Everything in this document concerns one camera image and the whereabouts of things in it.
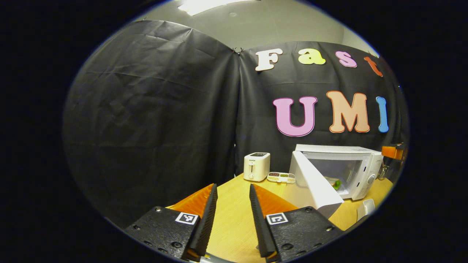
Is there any ceiling light panel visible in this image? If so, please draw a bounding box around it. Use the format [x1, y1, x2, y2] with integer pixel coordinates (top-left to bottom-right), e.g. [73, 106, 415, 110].
[177, 0, 256, 16]

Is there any white microwave oven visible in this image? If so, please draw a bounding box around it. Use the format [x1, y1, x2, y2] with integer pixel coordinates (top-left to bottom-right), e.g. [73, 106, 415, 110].
[289, 144, 384, 219]

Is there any black backdrop cloth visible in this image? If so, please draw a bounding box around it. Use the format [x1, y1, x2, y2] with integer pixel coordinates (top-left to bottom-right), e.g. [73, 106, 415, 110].
[62, 20, 410, 229]

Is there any divided dish with seeds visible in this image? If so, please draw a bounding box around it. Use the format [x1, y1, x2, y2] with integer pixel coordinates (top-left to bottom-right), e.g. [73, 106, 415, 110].
[267, 172, 296, 183]

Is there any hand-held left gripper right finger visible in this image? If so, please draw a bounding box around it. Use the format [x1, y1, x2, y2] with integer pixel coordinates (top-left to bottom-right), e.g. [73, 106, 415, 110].
[249, 184, 344, 263]

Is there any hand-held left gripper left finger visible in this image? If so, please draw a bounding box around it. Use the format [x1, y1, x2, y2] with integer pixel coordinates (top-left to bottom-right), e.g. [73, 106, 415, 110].
[124, 183, 219, 262]

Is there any white toaster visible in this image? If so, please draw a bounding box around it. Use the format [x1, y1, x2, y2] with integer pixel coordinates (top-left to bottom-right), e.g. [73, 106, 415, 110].
[244, 152, 271, 182]

